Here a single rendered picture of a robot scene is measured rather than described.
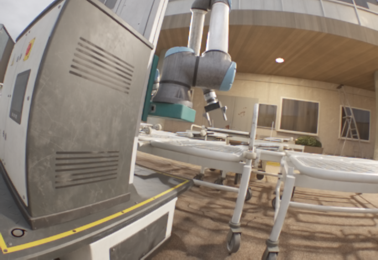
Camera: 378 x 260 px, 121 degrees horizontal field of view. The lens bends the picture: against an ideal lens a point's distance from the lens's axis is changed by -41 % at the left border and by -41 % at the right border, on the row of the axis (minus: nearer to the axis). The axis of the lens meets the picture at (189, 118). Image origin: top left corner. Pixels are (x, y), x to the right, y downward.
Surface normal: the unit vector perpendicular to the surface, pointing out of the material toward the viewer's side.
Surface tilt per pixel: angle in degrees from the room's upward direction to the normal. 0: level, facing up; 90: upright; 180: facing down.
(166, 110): 90
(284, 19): 90
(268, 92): 90
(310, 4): 90
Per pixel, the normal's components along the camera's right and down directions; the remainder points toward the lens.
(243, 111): -0.36, -0.12
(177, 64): -0.01, -0.07
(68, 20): 0.92, 0.11
